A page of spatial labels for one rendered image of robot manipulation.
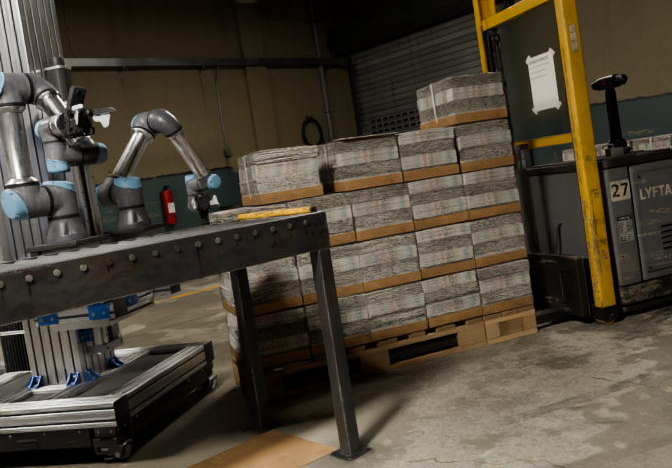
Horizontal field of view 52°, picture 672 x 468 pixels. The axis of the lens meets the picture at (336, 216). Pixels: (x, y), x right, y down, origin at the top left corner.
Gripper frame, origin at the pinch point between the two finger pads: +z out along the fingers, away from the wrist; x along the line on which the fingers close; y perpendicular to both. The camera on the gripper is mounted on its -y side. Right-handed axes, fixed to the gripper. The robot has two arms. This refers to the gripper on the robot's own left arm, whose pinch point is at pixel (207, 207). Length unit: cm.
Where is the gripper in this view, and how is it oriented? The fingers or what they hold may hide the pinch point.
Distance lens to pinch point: 339.4
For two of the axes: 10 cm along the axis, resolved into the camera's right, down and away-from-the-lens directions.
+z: 3.6, 0.0, -9.3
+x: 9.2, -1.6, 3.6
